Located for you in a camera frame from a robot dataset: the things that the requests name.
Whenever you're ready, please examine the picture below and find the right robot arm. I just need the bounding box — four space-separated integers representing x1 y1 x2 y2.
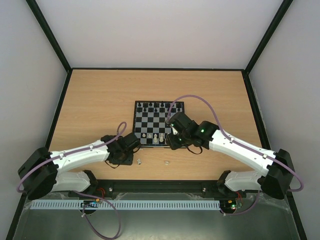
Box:
166 112 294 200

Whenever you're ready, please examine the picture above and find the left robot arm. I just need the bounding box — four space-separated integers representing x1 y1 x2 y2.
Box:
18 133 141 200

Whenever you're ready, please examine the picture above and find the left circuit board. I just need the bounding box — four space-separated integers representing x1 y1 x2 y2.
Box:
79 199 103 208

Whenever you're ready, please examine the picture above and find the green circuit board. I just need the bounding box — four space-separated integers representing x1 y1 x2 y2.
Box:
231 202 243 210

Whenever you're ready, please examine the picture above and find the black and silver chessboard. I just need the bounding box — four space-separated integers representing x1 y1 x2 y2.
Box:
132 100 185 148

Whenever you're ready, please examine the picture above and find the black aluminium frame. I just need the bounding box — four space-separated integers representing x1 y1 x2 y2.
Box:
6 0 308 240

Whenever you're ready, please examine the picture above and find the grey slotted cable duct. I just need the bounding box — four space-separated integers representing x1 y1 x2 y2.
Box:
30 199 221 211

